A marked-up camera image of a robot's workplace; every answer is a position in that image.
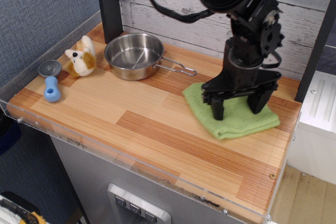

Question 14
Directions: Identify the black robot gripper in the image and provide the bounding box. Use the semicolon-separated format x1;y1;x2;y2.
202;60;281;121

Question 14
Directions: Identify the green cloth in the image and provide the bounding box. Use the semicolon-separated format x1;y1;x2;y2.
183;82;280;140

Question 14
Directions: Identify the stainless steel pan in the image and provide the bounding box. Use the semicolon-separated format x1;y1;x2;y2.
104;33;197;81

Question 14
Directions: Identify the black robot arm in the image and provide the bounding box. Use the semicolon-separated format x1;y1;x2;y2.
200;0;284;120

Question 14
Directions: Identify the white ribbed metal box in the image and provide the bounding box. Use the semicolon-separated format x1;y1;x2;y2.
287;71;335;184

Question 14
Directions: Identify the clear acrylic table guard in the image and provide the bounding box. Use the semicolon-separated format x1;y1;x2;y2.
2;96;301;223

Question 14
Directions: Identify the grey cabinet with dispenser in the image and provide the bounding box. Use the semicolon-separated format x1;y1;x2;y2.
52;137;266;223

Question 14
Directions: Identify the plush corgi toy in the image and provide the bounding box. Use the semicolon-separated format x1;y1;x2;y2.
65;35;96;79

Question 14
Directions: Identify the blue plastic toy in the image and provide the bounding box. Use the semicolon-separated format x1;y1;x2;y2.
44;76;61;102

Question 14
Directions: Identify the yellow object bottom left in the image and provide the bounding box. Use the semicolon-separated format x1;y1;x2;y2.
19;212;47;224

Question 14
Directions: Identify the dark vertical post right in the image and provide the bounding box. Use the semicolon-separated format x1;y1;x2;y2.
295;0;335;103

